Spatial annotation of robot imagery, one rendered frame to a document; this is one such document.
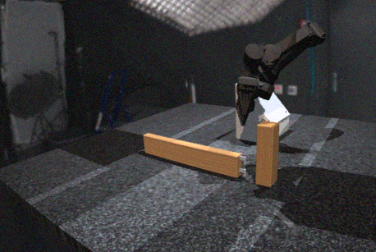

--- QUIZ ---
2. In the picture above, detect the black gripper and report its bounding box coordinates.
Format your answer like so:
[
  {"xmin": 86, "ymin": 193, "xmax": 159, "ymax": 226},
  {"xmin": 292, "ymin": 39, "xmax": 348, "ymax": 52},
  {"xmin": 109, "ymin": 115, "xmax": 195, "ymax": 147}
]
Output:
[{"xmin": 236, "ymin": 71, "xmax": 259, "ymax": 126}]

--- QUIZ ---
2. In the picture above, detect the brown wooden board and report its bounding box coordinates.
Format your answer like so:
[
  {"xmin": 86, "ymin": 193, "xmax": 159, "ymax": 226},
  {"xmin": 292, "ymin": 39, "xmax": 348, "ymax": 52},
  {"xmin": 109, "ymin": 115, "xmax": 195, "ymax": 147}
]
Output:
[{"xmin": 144, "ymin": 134, "xmax": 246, "ymax": 178}]

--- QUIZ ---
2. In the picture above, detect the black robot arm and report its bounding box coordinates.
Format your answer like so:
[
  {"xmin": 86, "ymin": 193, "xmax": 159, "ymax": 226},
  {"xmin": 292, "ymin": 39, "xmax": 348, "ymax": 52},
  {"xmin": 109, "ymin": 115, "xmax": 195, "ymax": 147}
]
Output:
[{"xmin": 241, "ymin": 22, "xmax": 326, "ymax": 100}]

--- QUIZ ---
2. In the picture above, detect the wooden post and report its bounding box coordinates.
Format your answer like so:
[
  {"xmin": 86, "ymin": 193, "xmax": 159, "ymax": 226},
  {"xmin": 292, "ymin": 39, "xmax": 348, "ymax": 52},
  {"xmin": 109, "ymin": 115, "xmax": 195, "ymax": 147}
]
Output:
[{"xmin": 255, "ymin": 121, "xmax": 279, "ymax": 187}]

